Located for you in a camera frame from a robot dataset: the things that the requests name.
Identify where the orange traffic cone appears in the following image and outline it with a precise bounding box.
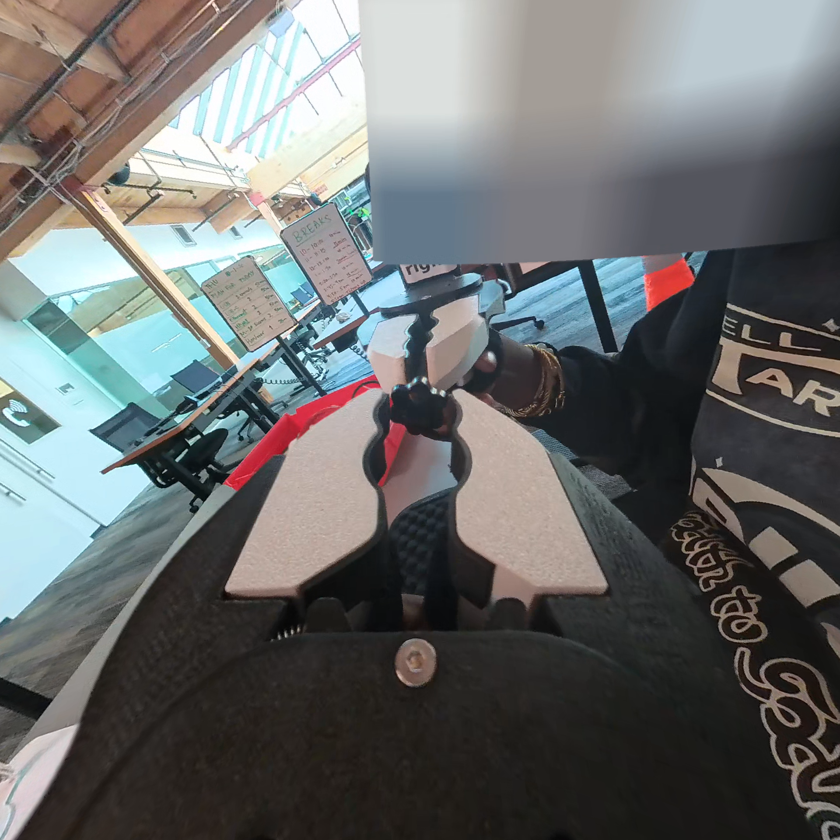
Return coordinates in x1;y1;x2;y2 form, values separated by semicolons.
643;256;697;312

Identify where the person's right hand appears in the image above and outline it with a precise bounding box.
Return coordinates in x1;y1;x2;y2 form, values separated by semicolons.
461;343;530;411

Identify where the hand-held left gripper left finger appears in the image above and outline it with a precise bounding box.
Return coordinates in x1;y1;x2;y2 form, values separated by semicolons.
223;389;388;601

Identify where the grey-topped office desk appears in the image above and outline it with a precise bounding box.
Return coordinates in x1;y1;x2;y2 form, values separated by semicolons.
314;308;375;352

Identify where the brown-edged office desk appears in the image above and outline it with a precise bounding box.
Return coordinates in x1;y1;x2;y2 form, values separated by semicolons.
101;357;283;506

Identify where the wooden support post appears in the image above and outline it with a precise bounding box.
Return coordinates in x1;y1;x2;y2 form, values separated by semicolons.
62;184;242;368

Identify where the wall logo window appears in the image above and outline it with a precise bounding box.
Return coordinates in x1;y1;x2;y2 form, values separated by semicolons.
0;394;61;442

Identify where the whiteboard on black stand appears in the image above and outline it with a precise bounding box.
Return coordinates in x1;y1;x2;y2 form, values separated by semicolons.
281;202;374;316
200;255;329;398

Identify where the red plastic bin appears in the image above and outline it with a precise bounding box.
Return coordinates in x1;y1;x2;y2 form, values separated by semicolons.
224;384;408;490

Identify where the black mesh pad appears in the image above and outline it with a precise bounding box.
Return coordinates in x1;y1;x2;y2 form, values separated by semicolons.
388;489;460;592

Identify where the black office chair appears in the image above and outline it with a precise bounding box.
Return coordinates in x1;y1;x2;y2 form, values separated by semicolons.
171;360;224;395
88;402;153;454

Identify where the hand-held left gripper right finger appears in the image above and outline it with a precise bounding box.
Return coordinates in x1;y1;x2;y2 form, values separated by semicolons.
449;390;610;621

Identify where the black star knob screw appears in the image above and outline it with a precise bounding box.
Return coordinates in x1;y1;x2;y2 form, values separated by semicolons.
390;377;455;439

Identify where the black printed sweatshirt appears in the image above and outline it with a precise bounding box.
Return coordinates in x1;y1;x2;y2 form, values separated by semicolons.
656;249;840;840

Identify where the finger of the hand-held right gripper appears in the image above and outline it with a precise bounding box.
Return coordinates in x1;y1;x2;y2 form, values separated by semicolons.
366;315;421;395
427;295;490;392

